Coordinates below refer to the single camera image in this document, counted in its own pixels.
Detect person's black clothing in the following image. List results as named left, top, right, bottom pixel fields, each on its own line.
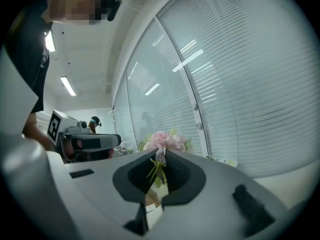
left=4, top=0, right=53, bottom=114

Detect pink flowers bouquet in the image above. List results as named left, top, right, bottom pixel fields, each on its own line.
left=138, top=128, right=195, bottom=186

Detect person's left hand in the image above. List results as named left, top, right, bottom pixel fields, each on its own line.
left=61, top=138, right=85, bottom=163

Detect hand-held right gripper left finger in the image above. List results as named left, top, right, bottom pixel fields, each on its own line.
left=46, top=147, right=163, bottom=240

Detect ceiling strip light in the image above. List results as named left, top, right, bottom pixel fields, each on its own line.
left=44, top=31, right=56, bottom=53
left=60, top=75, right=77, bottom=97

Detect person's head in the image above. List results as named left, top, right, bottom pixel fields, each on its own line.
left=47, top=0, right=103, bottom=26

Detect black head-mounted camera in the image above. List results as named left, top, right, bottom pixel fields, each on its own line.
left=99, top=0, right=123, bottom=22

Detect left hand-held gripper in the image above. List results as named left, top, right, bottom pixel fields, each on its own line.
left=46, top=109, right=122, bottom=157

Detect white plant pot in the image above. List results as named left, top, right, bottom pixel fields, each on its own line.
left=152, top=178, right=169, bottom=197

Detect grey window blinds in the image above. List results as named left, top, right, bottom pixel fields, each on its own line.
left=113, top=0, right=320, bottom=179

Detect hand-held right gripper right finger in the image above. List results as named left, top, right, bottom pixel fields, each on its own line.
left=147, top=148, right=301, bottom=240

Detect person's left forearm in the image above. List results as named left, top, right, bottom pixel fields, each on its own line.
left=22, top=113, right=55, bottom=152

